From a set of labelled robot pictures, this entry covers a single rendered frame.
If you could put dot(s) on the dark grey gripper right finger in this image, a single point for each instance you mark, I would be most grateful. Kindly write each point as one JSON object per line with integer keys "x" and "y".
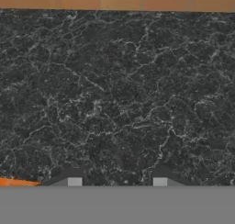
{"x": 163, "y": 176}

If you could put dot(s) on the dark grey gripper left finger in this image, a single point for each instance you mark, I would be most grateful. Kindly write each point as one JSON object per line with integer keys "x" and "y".
{"x": 73, "y": 177}

